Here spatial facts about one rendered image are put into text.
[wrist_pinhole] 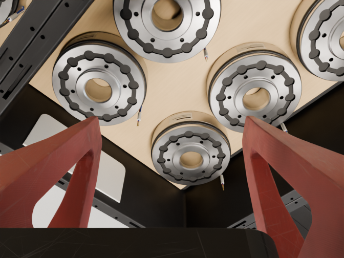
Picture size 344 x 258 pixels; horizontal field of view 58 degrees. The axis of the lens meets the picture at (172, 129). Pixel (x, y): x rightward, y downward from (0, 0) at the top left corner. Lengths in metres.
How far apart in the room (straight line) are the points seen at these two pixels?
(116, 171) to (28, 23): 0.21
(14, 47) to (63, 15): 0.05
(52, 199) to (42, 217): 0.07
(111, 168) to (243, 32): 0.22
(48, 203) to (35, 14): 0.56
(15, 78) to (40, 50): 0.04
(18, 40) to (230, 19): 0.21
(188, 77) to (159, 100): 0.05
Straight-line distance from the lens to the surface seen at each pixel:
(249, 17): 0.35
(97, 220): 0.78
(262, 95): 0.38
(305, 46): 0.35
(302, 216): 0.58
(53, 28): 0.26
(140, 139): 0.42
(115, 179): 0.39
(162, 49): 0.32
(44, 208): 0.78
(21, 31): 0.27
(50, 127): 0.38
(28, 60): 0.28
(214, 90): 0.35
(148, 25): 0.31
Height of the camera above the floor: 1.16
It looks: 54 degrees down
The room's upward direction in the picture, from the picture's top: 180 degrees counter-clockwise
